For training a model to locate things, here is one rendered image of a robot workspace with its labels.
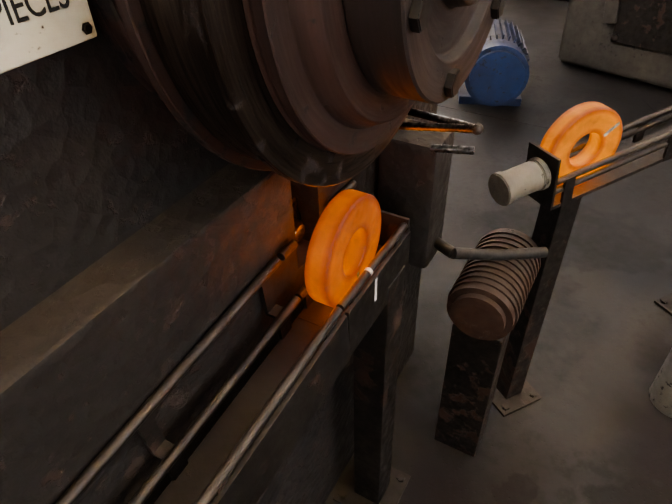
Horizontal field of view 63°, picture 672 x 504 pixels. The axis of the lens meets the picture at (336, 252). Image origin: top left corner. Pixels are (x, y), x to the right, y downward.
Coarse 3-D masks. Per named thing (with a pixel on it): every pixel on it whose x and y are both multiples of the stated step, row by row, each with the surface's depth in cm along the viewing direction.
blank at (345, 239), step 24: (360, 192) 70; (336, 216) 66; (360, 216) 69; (312, 240) 66; (336, 240) 65; (360, 240) 75; (312, 264) 66; (336, 264) 67; (360, 264) 75; (312, 288) 68; (336, 288) 70
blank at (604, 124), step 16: (576, 112) 93; (592, 112) 92; (608, 112) 93; (560, 128) 93; (576, 128) 93; (592, 128) 94; (608, 128) 96; (544, 144) 95; (560, 144) 94; (592, 144) 99; (608, 144) 98; (576, 160) 100; (592, 160) 99; (560, 176) 99
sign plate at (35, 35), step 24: (0, 0) 35; (24, 0) 36; (48, 0) 37; (72, 0) 39; (0, 24) 35; (24, 24) 37; (48, 24) 38; (72, 24) 40; (0, 48) 36; (24, 48) 37; (48, 48) 38; (0, 72) 36
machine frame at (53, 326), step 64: (64, 64) 42; (0, 128) 39; (64, 128) 44; (128, 128) 49; (0, 192) 41; (64, 192) 45; (128, 192) 52; (192, 192) 59; (256, 192) 60; (320, 192) 74; (0, 256) 42; (64, 256) 47; (128, 256) 51; (192, 256) 54; (256, 256) 65; (0, 320) 44; (64, 320) 45; (128, 320) 49; (192, 320) 57; (256, 320) 69; (0, 384) 40; (64, 384) 44; (128, 384) 51; (192, 384) 61; (0, 448) 41; (64, 448) 47; (128, 448) 54; (192, 448) 65; (320, 448) 107
